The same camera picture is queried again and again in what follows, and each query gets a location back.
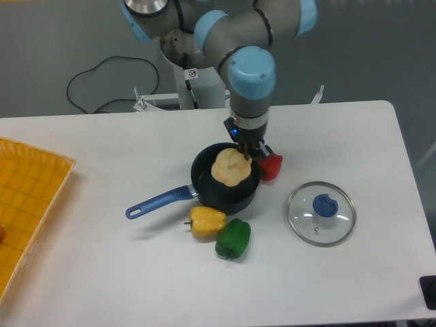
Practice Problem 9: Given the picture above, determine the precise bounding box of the green bell pepper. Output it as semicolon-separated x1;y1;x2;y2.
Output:
215;218;251;259

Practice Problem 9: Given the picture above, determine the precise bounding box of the black cable on floor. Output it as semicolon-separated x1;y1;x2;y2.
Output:
65;55;160;114

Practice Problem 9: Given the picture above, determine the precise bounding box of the red bell pepper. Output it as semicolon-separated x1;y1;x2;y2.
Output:
258;153;283;182

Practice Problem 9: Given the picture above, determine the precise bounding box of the glass lid blue knob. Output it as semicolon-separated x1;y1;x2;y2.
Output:
286;181;356;247

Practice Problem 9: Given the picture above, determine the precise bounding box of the yellow bell pepper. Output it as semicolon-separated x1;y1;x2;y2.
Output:
184;206;227;238

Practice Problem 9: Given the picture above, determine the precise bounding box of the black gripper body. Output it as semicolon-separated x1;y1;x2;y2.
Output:
223;117;273;158

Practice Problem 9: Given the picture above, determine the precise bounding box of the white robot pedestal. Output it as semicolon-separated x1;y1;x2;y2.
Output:
138;17;304;118

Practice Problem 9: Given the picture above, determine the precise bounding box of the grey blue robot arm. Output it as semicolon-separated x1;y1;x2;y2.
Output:
120;1;317;161

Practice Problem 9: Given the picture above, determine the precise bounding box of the black pot blue handle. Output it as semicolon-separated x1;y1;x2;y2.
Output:
125;142;260;219

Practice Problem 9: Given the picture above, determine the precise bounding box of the yellow woven basket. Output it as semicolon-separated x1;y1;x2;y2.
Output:
1;137;76;298

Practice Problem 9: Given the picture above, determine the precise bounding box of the black box table corner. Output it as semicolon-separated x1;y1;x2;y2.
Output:
419;275;436;310

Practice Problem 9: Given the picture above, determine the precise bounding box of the round knotted bread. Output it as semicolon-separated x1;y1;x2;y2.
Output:
211;148;252;187

